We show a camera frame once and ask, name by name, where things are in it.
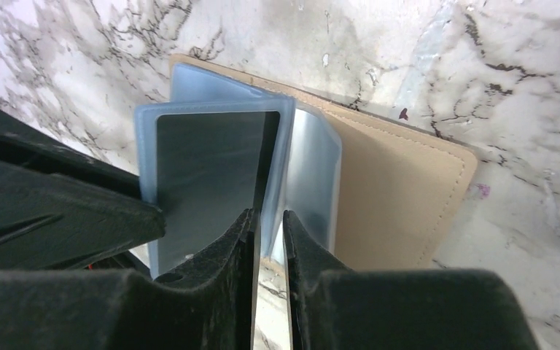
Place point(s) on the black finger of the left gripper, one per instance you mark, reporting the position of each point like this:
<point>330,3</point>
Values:
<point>62,209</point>

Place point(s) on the beige card holder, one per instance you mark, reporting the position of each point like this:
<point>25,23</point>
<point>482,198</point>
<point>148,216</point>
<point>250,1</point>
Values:
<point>377,195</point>

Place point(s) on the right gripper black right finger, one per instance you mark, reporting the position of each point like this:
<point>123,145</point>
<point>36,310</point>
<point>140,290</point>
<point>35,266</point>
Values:
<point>334,307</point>

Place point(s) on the black credit card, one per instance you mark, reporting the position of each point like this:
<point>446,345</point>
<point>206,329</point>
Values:
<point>210,167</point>

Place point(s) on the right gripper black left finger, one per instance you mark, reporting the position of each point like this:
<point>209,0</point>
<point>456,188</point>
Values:
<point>207,302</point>

